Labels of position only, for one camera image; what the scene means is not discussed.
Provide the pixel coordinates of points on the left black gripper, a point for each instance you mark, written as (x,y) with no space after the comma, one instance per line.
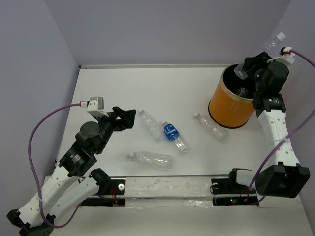
(127,122)

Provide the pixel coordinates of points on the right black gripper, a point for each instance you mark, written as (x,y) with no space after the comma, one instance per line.
(258,61)

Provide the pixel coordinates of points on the clear bottle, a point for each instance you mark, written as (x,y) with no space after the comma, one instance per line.
(211,127)
(152,160)
(151,125)
(242,92)
(271,47)

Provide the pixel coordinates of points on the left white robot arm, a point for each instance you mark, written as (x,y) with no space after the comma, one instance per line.
(73,180)

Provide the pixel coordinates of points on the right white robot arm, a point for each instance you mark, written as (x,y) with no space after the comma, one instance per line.
(280,174)

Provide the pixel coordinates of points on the orange bin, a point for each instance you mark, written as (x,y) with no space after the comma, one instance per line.
(226,108)

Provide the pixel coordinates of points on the blue label bottle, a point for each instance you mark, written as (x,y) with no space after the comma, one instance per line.
(174,136)

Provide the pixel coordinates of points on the clear bottle front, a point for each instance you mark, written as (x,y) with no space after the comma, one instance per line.
(152,160)

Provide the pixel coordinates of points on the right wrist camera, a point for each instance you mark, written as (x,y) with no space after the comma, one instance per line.
(287,57)

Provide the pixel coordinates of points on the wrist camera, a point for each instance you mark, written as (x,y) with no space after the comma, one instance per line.
(94,106)
(287,57)

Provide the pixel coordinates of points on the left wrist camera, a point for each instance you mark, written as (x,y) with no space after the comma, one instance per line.
(94,106)

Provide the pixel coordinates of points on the metal rail front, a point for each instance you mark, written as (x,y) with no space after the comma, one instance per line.
(209,176)

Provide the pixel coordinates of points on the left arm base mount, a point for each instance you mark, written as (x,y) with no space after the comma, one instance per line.
(113,196)

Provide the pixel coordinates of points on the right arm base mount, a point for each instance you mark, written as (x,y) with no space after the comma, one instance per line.
(227,192)

